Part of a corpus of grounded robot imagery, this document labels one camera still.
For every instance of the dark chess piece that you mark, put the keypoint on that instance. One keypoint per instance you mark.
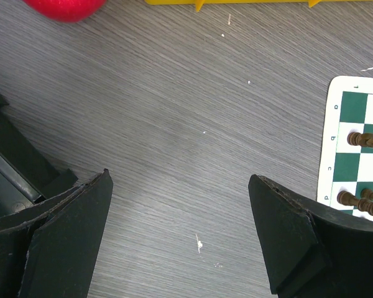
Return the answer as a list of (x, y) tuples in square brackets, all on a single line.
[(348, 199)]

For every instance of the green white chess board mat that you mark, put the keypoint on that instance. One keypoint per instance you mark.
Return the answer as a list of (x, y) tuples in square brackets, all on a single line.
[(343, 167)]

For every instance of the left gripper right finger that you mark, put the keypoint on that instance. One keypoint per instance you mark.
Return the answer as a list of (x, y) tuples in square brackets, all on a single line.
[(310, 249)]

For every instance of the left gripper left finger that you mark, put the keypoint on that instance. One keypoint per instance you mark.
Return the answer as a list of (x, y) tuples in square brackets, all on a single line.
[(50, 249)]

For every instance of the red apple on table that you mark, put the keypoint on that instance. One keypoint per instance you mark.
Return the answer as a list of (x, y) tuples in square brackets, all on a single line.
[(66, 10)]

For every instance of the yellow plastic fruit tray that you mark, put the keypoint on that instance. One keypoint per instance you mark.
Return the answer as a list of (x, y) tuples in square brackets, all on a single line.
[(198, 4)]

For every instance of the dark chess knight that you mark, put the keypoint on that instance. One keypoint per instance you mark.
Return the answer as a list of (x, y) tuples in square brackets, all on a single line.
[(360, 139)]

